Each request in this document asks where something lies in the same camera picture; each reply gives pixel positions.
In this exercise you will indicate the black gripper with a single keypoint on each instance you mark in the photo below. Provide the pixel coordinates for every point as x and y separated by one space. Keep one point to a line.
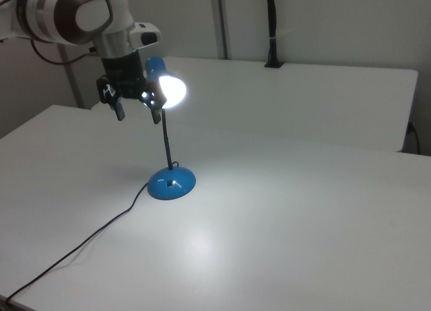
123 78

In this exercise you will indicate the blue desk lamp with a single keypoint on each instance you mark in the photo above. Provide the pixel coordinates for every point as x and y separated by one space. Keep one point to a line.
171 186

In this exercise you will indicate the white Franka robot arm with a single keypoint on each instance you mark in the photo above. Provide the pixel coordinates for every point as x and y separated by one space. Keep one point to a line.
67 15

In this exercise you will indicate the black clamped pole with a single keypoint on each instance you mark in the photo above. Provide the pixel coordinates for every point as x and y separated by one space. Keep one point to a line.
272 21

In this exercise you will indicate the grey partition post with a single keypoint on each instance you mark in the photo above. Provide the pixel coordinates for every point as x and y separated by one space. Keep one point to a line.
220 21
72 85

